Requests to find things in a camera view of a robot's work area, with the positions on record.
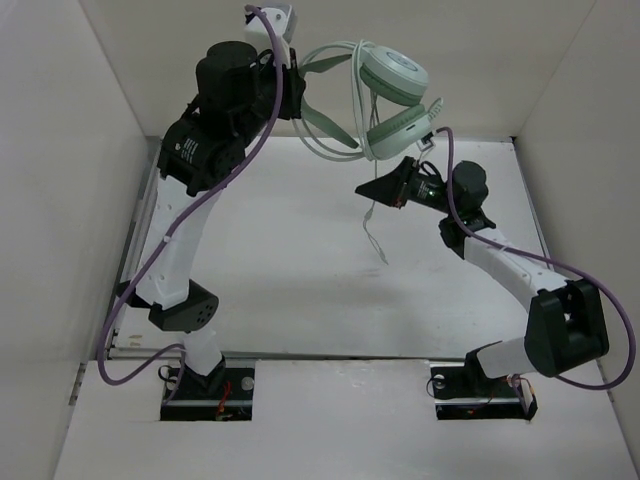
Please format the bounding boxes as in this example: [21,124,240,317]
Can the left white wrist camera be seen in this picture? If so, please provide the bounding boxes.
[244,2,297,51]

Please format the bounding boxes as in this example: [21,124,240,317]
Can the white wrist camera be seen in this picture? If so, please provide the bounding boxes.
[416,131,435,152]
[244,2,297,51]

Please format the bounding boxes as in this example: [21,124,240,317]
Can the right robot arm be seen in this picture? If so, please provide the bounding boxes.
[355,157,609,394]

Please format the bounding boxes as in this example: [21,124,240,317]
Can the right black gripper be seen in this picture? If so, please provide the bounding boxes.
[355,155,458,215]

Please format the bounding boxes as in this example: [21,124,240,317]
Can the pale green headphone cable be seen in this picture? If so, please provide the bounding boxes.
[349,39,445,268]

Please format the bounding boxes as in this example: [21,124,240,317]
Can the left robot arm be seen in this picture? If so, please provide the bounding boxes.
[117,41,306,397]

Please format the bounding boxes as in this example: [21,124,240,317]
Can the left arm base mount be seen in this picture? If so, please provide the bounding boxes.
[159,366,255,422]

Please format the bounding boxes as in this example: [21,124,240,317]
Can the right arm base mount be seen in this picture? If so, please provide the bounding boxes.
[426,363,538,422]

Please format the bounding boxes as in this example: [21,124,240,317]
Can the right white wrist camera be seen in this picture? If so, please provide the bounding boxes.
[416,131,435,152]

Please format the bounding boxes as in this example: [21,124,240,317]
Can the mint green headphones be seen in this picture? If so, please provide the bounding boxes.
[293,40,443,163]

